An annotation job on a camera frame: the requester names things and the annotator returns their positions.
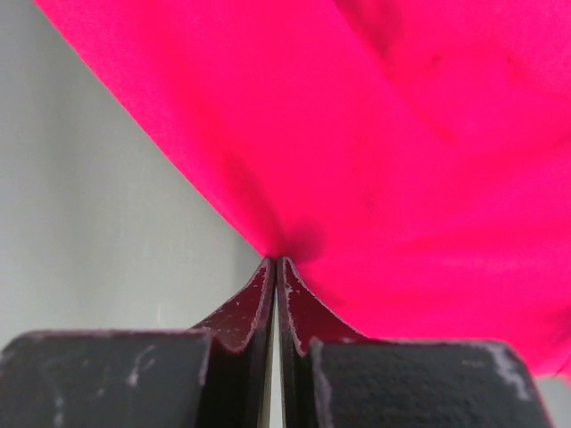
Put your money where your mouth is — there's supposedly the red t-shirt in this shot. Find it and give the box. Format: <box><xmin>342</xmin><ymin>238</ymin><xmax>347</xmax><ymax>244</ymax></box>
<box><xmin>39</xmin><ymin>1</ymin><xmax>570</xmax><ymax>375</ymax></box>

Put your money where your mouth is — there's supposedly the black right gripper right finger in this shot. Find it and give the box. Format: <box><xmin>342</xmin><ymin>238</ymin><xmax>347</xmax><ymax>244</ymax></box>
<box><xmin>276</xmin><ymin>258</ymin><xmax>551</xmax><ymax>428</ymax></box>

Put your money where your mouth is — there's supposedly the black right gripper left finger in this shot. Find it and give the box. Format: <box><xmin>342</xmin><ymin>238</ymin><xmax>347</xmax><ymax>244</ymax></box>
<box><xmin>1</xmin><ymin>259</ymin><xmax>276</xmax><ymax>427</ymax></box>

